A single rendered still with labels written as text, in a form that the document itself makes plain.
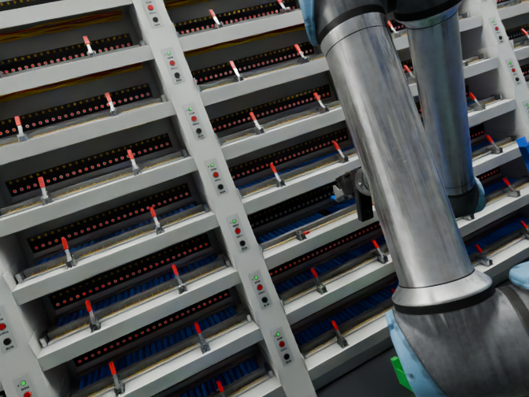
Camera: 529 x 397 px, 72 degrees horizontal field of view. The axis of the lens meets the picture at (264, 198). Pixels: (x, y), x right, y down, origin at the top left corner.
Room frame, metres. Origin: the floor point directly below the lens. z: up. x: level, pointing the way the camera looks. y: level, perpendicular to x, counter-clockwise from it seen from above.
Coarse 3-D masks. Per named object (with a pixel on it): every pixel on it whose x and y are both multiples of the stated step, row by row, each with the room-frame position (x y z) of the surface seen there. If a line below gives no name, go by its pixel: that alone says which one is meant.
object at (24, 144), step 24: (96, 96) 1.26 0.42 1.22; (120, 96) 1.29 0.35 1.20; (144, 96) 1.32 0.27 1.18; (168, 96) 1.17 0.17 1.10; (24, 120) 1.20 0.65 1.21; (48, 120) 1.22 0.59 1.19; (72, 120) 1.24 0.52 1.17; (96, 120) 1.17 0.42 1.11; (120, 120) 1.13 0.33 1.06; (144, 120) 1.15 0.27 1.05; (0, 144) 1.09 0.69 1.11; (24, 144) 1.04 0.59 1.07; (48, 144) 1.07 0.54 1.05; (72, 144) 1.20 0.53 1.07
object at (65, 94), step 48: (0, 0) 1.25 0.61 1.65; (240, 0) 1.49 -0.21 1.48; (0, 48) 1.23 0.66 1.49; (48, 48) 1.27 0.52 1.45; (240, 48) 1.47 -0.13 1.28; (48, 96) 1.26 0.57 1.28; (240, 96) 1.45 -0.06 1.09; (96, 144) 1.28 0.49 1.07; (288, 144) 1.48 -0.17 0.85; (144, 192) 1.31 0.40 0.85; (192, 192) 1.35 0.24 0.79
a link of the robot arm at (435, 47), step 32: (416, 0) 0.58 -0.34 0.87; (448, 0) 0.57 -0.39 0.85; (416, 32) 0.63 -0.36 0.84; (448, 32) 0.62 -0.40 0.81; (416, 64) 0.68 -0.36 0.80; (448, 64) 0.65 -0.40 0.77; (448, 96) 0.69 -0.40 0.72; (448, 128) 0.74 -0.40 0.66; (448, 160) 0.80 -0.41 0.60; (448, 192) 0.86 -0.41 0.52; (480, 192) 0.87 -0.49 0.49
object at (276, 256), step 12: (288, 216) 1.42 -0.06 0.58; (348, 216) 1.34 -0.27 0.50; (264, 228) 1.39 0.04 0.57; (324, 228) 1.29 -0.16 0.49; (336, 228) 1.28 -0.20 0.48; (348, 228) 1.30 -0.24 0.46; (312, 240) 1.25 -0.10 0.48; (324, 240) 1.27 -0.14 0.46; (264, 252) 1.24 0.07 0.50; (276, 252) 1.22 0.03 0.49; (288, 252) 1.23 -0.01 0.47; (300, 252) 1.24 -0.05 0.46; (276, 264) 1.22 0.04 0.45
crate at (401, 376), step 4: (392, 360) 1.09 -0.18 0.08; (396, 360) 1.09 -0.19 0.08; (392, 364) 1.10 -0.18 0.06; (396, 364) 1.08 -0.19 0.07; (400, 364) 1.09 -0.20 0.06; (396, 368) 1.09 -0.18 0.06; (400, 368) 1.09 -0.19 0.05; (396, 372) 1.10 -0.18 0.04; (400, 372) 1.07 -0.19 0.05; (404, 372) 1.09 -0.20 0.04; (400, 376) 1.08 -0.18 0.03; (404, 376) 1.05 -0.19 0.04; (400, 380) 1.09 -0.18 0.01; (404, 380) 1.07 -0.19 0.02; (404, 384) 1.08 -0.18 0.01; (408, 384) 1.05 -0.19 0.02; (408, 388) 1.06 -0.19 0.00
